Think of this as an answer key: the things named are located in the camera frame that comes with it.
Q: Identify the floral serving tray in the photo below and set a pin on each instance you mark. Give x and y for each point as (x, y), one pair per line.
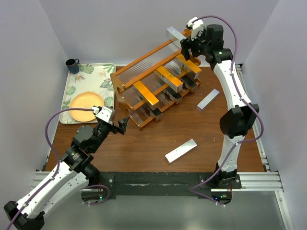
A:
(94, 78)

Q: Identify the wooden three-tier shelf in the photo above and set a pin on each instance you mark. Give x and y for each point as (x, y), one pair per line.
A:
(143, 69)

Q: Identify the dark blue mug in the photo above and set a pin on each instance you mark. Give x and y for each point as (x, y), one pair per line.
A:
(73, 65)

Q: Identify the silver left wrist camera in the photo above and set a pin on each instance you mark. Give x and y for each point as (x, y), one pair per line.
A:
(104, 113)

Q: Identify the orange toothpaste box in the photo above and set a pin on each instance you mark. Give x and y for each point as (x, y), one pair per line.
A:
(188, 66)
(147, 95)
(173, 82)

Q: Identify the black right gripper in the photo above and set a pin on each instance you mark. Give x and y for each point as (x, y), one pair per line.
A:
(188, 43)

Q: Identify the silver R&O charcoal toothpaste box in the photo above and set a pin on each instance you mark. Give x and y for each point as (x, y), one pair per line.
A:
(173, 95)

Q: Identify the orange toothpaste box front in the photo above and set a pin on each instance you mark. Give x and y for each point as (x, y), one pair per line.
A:
(188, 66)

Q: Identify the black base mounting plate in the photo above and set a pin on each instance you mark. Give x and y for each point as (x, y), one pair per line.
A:
(168, 184)

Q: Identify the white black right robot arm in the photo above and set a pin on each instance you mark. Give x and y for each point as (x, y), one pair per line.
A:
(241, 114)

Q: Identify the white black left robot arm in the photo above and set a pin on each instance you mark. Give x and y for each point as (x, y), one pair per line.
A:
(72, 172)

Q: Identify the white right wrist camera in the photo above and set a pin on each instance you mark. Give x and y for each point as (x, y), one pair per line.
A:
(196, 26)

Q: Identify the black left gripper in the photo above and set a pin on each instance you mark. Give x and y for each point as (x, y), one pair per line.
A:
(121, 128)

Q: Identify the orange plate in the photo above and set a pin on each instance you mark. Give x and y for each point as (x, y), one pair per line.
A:
(85, 100)

